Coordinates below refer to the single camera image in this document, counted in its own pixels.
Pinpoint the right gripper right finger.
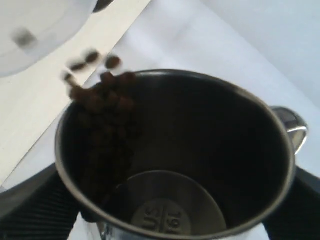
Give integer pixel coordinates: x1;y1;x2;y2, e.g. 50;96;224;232
263;167;320;240

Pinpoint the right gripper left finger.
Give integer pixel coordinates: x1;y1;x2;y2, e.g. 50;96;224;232
0;164;80;240

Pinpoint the steel mug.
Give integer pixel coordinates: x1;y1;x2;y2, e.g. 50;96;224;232
55;69;309;240

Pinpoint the clear plastic container with label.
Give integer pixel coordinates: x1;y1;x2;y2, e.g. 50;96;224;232
0;0;97;77

